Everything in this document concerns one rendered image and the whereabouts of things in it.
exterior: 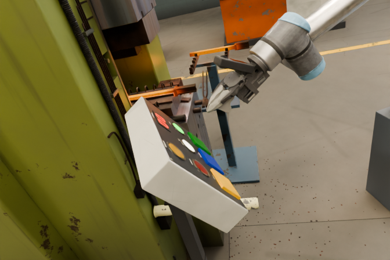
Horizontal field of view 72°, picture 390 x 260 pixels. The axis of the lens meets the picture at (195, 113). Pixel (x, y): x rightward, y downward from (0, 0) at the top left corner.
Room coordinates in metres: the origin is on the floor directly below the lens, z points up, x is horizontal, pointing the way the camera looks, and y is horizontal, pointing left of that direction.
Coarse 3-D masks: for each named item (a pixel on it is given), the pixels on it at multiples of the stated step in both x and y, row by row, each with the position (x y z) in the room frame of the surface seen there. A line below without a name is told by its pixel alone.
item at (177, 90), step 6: (192, 84) 1.15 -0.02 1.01; (162, 90) 1.18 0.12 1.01; (168, 90) 1.16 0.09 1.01; (174, 90) 1.14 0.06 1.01; (180, 90) 1.15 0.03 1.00; (186, 90) 1.14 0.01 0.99; (192, 90) 1.13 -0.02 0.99; (132, 96) 1.20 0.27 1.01; (138, 96) 1.19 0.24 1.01; (144, 96) 1.18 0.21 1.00
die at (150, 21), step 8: (144, 16) 1.07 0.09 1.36; (152, 16) 1.17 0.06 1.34; (128, 24) 1.05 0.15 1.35; (136, 24) 1.04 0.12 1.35; (144, 24) 1.04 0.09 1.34; (152, 24) 1.14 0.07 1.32; (104, 32) 1.08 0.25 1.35; (112, 32) 1.07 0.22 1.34; (120, 32) 1.06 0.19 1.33; (128, 32) 1.05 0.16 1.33; (136, 32) 1.05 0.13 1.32; (144, 32) 1.04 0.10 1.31; (152, 32) 1.10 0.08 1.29; (112, 40) 1.07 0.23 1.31; (120, 40) 1.06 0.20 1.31; (128, 40) 1.06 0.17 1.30; (136, 40) 1.05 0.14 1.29; (144, 40) 1.04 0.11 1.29; (152, 40) 1.08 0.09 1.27; (112, 48) 1.07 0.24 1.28; (120, 48) 1.07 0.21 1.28
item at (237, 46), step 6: (240, 42) 1.71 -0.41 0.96; (246, 42) 1.68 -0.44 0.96; (216, 48) 1.75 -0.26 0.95; (222, 48) 1.73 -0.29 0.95; (228, 48) 1.72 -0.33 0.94; (234, 48) 1.71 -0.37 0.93; (240, 48) 1.70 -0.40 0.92; (246, 48) 1.69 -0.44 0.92; (192, 54) 1.79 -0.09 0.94; (198, 54) 1.78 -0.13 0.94; (204, 54) 1.77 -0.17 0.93
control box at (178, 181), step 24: (144, 120) 0.61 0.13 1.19; (168, 120) 0.70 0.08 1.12; (144, 144) 0.51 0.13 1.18; (168, 144) 0.48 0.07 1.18; (192, 144) 0.64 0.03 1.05; (144, 168) 0.44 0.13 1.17; (168, 168) 0.41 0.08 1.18; (192, 168) 0.45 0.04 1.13; (168, 192) 0.40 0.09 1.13; (192, 192) 0.41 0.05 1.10; (216, 192) 0.42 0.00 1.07; (216, 216) 0.42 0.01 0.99; (240, 216) 0.43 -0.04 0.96
